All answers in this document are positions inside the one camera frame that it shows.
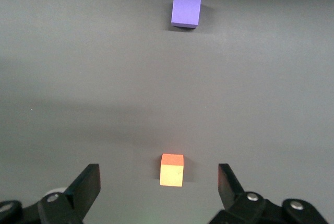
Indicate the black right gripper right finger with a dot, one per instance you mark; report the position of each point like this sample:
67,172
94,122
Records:
228,187

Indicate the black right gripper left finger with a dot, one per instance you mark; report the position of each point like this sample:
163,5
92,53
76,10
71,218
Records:
83,190

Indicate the orange block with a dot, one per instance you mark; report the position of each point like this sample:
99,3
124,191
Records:
171,174

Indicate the purple block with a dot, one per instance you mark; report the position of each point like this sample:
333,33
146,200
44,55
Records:
185,10

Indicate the dark grey table cover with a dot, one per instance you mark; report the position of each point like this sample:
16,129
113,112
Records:
78,64

